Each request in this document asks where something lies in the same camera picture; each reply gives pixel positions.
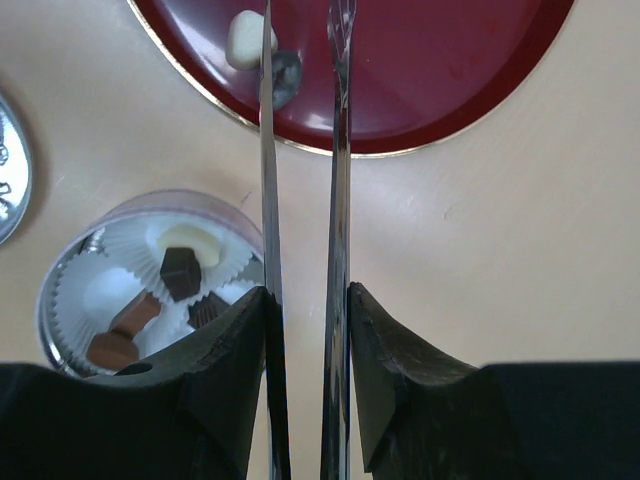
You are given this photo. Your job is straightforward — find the red round tray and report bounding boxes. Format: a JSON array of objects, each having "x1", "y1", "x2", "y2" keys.
[{"x1": 130, "y1": 0, "x2": 572, "y2": 157}]

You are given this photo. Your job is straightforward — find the brown oval chocolate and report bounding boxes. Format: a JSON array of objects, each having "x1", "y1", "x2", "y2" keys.
[{"x1": 86, "y1": 331, "x2": 139, "y2": 371}]

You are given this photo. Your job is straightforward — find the striped brown bar chocolate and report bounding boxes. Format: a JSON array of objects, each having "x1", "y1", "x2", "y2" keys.
[{"x1": 109, "y1": 291, "x2": 162, "y2": 339}]

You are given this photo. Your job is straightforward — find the white paper cup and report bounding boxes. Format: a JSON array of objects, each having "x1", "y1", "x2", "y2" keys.
[
  {"x1": 102, "y1": 214, "x2": 253, "y2": 305},
  {"x1": 49, "y1": 253, "x2": 194, "y2": 374},
  {"x1": 211, "y1": 280, "x2": 257, "y2": 307}
]

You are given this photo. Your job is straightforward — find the white strawberry chocolate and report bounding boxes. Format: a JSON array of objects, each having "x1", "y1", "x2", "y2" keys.
[{"x1": 225, "y1": 10, "x2": 265, "y2": 71}]

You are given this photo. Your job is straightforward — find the dark brown chocolate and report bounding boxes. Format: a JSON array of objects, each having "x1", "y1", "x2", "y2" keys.
[{"x1": 160, "y1": 247, "x2": 202, "y2": 302}]

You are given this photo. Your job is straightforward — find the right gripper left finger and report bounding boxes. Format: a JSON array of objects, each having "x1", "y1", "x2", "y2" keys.
[{"x1": 1, "y1": 287, "x2": 265, "y2": 479}]

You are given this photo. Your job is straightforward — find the round silver tin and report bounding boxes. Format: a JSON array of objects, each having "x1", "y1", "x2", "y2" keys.
[{"x1": 35, "y1": 189, "x2": 264, "y2": 378}]

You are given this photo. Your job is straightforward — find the silver metal tongs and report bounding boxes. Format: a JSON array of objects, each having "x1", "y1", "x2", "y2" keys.
[{"x1": 258, "y1": 1, "x2": 356, "y2": 479}]

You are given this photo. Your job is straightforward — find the white oval chocolate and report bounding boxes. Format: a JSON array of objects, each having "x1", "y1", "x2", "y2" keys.
[{"x1": 157, "y1": 225, "x2": 221, "y2": 268}]

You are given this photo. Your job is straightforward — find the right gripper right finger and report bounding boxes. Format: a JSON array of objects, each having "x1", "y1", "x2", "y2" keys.
[{"x1": 349, "y1": 283, "x2": 639, "y2": 479}]

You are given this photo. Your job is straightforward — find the silver tin lid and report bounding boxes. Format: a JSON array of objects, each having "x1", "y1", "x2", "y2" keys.
[{"x1": 1, "y1": 95, "x2": 34, "y2": 244}]

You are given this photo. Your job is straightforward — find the dark square chocolate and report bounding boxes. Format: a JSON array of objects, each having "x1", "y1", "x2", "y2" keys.
[{"x1": 187, "y1": 292, "x2": 229, "y2": 329}]

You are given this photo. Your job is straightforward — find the dark round chocolate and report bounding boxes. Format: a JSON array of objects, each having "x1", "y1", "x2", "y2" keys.
[{"x1": 271, "y1": 50, "x2": 302, "y2": 110}]

